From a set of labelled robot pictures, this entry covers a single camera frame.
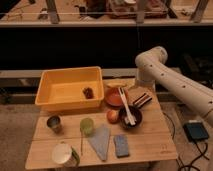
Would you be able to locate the yellow banana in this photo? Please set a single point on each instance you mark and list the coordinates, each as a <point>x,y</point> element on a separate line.
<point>116,85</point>

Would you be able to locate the black foot pedal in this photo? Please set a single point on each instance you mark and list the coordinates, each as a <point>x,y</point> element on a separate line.
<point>195,131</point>

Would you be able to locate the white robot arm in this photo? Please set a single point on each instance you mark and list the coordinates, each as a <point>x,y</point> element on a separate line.
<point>151,68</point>

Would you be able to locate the orange fruit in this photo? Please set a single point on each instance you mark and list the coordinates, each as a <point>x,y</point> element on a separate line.
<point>112,116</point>

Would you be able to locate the small metal cup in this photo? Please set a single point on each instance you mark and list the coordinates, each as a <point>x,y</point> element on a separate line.
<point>54,123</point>

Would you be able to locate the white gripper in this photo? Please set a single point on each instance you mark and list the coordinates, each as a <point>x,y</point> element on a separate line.
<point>148,84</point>

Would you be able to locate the grey triangular cloth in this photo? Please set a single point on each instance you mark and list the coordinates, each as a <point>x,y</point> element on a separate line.
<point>99,141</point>

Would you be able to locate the dark brown bowl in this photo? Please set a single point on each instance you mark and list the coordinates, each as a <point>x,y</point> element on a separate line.
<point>123,120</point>

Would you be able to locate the dark brown object in bin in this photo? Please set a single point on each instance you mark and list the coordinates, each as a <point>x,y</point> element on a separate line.
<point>88,93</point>

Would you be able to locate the red plate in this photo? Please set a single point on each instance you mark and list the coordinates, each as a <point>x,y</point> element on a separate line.
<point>112,97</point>

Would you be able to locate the green plastic cup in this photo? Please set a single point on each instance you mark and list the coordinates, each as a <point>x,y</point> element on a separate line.
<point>87,126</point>

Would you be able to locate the yellow plastic bin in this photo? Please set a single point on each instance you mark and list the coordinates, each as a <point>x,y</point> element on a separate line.
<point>62,89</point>

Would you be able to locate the blue sponge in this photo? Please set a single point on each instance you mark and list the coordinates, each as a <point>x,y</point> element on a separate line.
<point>121,146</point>

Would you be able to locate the black striped eraser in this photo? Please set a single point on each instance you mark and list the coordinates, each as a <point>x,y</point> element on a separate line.
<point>142,100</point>

